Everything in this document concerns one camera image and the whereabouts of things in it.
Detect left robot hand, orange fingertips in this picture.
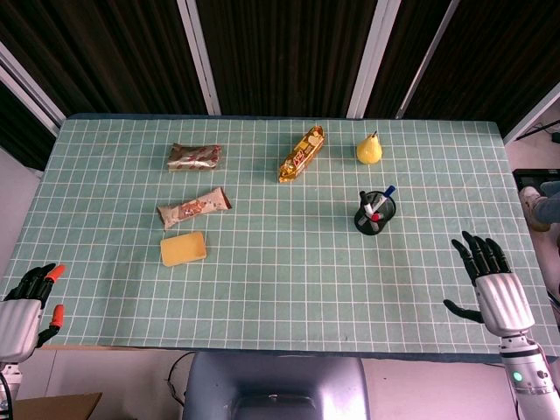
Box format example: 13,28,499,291
0,263,67,362

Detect right robot hand, black fingers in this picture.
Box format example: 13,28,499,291
443,230,536,339

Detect black mesh pen holder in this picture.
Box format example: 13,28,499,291
353,190,399,237

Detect blue capped marker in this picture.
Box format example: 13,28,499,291
371,185,397,212

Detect cardboard box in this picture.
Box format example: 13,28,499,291
12,392,104,420

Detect white shoe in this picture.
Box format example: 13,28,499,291
519,186,550,233

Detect blue jeans leg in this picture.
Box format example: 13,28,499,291
531,180,560,228

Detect black flat box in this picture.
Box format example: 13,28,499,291
511,168,560,190

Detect yellow sponge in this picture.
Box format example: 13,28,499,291
159,230,208,267

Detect yellow pear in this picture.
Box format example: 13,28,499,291
355,129,384,166

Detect brown snack bar wrapper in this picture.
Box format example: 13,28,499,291
156,186,233,232

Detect green grid tablecloth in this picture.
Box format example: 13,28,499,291
0,114,560,364

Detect silver red snack wrapper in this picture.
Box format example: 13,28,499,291
167,143,227,172

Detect grey robot torso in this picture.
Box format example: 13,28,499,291
181,352,373,420

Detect gold cracker pack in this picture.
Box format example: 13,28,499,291
278,125,327,184

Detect black cable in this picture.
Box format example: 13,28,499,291
167,352,197,409

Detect white partition frame post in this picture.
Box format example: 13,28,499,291
502,81,560,145
395,0,461,120
0,41,67,129
176,0,221,113
346,0,402,119

